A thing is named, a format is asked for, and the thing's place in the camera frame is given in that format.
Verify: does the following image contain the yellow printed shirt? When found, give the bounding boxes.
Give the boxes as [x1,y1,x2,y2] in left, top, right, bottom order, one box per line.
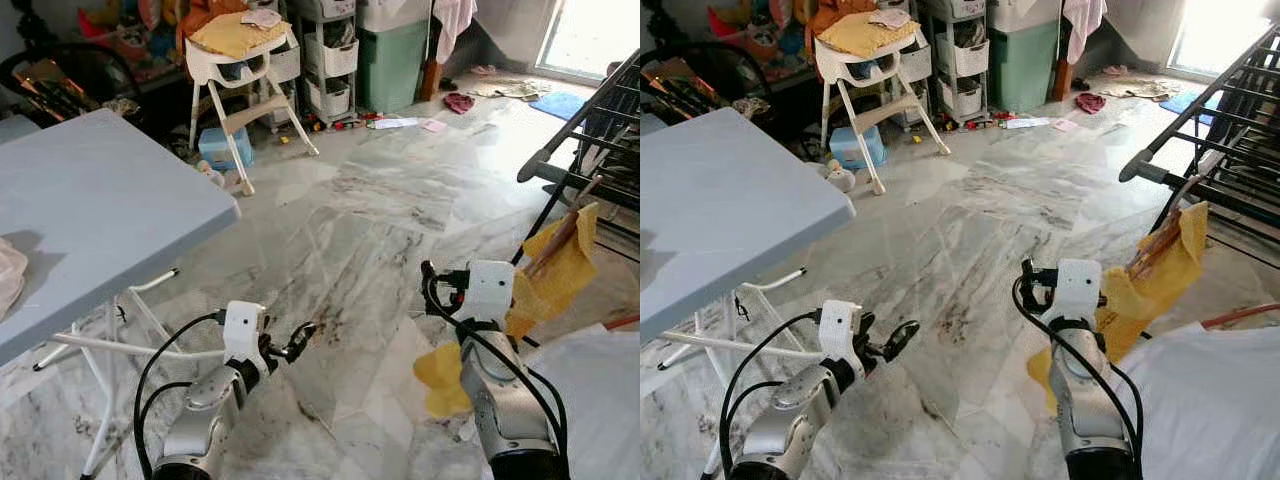
[1027,200,1211,411]
[415,203,601,419]

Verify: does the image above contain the white shirt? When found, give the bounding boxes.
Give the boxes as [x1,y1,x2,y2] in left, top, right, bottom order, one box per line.
[520,325,641,480]
[1110,320,1280,480]

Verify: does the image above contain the white metal table legs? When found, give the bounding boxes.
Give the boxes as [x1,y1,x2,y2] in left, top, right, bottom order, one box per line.
[655,268,809,479]
[30,268,241,476]

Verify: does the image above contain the light blue box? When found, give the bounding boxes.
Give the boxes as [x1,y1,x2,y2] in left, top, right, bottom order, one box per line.
[830,127,886,169]
[198,127,254,171]

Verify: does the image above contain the grey folding table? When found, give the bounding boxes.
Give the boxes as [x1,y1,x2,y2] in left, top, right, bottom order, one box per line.
[640,108,856,346]
[0,108,243,366]

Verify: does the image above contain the white baby high chair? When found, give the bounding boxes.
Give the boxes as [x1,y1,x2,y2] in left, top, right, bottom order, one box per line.
[815,10,951,196]
[185,10,321,196]

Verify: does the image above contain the cream garment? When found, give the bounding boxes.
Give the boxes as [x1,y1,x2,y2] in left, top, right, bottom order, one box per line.
[0,238,29,321]

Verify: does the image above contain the white drawer cart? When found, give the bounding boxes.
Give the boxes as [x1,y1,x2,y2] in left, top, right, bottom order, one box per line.
[925,0,991,123]
[295,0,361,126]

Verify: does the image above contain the green storage bin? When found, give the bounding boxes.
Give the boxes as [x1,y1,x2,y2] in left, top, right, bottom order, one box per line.
[990,0,1061,113]
[358,0,433,113]

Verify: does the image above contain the black metal drying rack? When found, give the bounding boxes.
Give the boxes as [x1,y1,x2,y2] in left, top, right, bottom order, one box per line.
[1120,30,1280,271]
[517,48,641,266]

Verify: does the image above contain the yellow quilted cushion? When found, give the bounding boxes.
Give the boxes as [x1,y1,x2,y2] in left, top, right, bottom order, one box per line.
[190,12,291,59]
[818,12,921,59]

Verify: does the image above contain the black round chair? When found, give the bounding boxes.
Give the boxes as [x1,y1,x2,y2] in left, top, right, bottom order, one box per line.
[0,45,141,126]
[640,42,771,121]

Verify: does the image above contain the beige floor cloth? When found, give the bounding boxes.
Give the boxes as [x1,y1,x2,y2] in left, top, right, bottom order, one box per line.
[1100,78,1181,101]
[470,78,551,101]

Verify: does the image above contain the colourful cartoon play mat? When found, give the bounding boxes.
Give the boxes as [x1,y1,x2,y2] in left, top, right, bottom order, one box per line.
[708,0,813,59]
[78,0,186,63]

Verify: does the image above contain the orange brown garment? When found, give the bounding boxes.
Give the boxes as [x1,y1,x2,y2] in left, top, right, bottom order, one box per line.
[178,0,251,41]
[808,0,881,36]

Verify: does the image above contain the blue floor mat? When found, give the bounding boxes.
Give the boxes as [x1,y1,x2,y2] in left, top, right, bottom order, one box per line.
[528,92,589,121]
[1160,90,1216,114]

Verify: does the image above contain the pink hanging towel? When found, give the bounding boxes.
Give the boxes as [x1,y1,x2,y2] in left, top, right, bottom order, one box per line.
[1062,0,1109,66]
[432,0,479,66]

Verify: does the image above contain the bright glass door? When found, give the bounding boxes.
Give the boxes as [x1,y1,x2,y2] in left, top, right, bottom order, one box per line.
[535,0,641,81]
[1165,0,1280,81]

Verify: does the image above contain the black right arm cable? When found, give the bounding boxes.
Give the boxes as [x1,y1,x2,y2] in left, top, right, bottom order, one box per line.
[420,260,569,466]
[1012,258,1146,461]

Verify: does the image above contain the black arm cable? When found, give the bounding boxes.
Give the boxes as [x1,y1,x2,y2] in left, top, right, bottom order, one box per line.
[1012,258,1146,461]
[420,260,569,466]
[718,310,821,479]
[133,312,226,479]

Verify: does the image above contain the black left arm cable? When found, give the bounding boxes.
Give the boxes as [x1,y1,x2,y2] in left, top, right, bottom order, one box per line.
[133,312,226,479]
[718,310,821,479]

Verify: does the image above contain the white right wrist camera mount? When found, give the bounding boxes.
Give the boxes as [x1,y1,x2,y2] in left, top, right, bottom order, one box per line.
[465,260,516,326]
[1050,258,1103,323]

